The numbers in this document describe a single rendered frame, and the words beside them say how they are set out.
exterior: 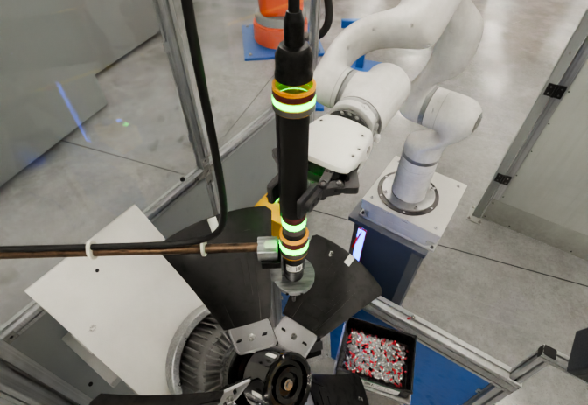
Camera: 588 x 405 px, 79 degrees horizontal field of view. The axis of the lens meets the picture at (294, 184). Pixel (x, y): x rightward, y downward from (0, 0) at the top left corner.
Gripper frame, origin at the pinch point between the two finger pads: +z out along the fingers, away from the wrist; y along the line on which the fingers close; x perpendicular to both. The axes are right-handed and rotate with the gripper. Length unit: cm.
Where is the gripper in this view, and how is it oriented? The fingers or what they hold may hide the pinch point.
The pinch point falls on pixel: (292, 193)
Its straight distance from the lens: 46.1
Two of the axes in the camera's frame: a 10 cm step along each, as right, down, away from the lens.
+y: -8.4, -3.9, 3.8
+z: -5.5, 6.1, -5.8
